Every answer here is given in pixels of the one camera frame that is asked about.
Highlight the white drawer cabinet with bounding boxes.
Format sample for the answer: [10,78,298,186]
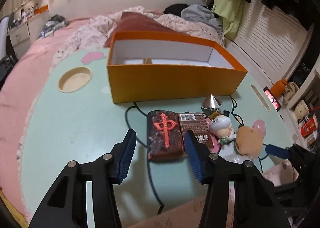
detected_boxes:
[9,23,31,59]

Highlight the crumpled clear plastic wrap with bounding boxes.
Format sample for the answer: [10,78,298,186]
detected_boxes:
[219,142,254,164]

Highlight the black clothes pile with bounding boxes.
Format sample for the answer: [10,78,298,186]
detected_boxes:
[163,4,189,17]

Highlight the pink heart jelly toy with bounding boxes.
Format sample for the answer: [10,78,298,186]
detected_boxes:
[252,119,266,140]

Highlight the black cable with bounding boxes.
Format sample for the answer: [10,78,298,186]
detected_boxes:
[125,101,166,215]

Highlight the orange cardboard box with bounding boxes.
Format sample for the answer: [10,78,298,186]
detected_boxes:
[107,34,247,103]

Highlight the silver cone keychain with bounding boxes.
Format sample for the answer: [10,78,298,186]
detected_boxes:
[201,94,223,116]

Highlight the brown cigarette pack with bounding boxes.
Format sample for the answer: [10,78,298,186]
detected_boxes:
[178,112,214,152]

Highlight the tan plush toy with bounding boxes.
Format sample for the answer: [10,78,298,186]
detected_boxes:
[235,126,263,158]

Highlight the dark red mahjong tile block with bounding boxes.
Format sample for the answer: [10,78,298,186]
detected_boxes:
[147,110,184,162]

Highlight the grey clothes pile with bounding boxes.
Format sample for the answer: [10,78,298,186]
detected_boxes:
[181,4,223,36]

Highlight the smartphone with lit screen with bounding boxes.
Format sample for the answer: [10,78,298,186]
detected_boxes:
[263,87,281,111]

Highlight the chibi doll figurine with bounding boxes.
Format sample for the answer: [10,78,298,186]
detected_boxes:
[209,115,236,145]

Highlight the pink floral quilt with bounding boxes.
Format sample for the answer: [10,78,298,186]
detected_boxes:
[1,6,215,215]

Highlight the light green lap table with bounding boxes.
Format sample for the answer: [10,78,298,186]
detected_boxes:
[21,48,301,221]

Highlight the maroon blanket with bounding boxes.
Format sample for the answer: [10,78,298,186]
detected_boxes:
[104,12,186,47]

